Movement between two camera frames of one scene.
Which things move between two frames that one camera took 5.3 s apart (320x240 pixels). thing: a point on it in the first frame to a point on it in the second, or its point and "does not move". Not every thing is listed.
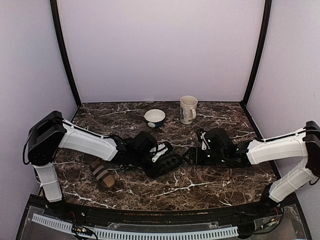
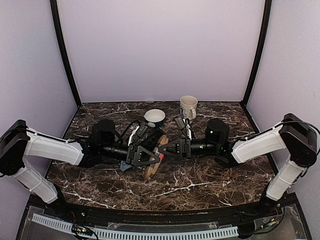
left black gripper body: [151, 172] to [131, 155]
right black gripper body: [198, 159] to [187, 148]
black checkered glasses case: [166, 164] to [150, 140]
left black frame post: [57, 27] does not move
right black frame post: [266, 22] does not move
